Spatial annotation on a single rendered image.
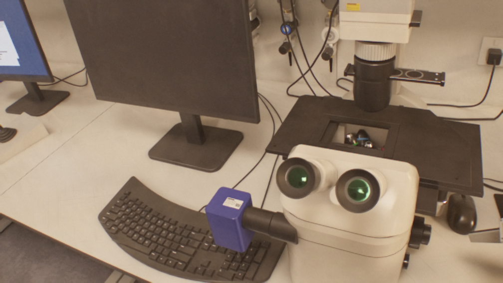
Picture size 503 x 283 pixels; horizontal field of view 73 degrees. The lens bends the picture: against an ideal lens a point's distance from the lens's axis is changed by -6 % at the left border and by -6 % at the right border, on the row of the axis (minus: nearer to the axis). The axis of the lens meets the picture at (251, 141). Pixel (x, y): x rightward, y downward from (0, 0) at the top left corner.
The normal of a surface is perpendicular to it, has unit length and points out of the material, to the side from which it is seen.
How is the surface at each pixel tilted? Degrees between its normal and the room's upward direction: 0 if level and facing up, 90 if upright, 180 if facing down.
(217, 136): 0
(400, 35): 90
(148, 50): 86
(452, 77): 90
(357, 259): 91
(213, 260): 5
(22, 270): 0
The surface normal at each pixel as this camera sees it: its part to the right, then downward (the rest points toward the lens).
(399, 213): -0.11, 0.04
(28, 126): -0.23, -0.69
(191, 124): -0.42, 0.58
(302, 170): -0.32, -0.21
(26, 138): 0.76, 0.22
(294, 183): -0.45, 0.03
